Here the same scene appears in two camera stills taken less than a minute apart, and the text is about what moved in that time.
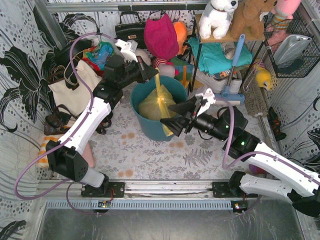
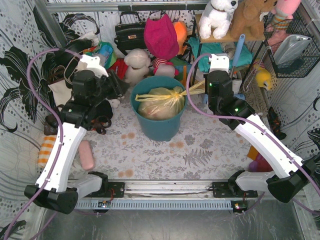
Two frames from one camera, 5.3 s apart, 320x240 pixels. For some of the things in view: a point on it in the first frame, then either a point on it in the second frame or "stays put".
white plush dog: (216, 18) stays put
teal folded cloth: (212, 58) stays put
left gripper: (141, 70) → (115, 83)
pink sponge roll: (88, 154) stays put
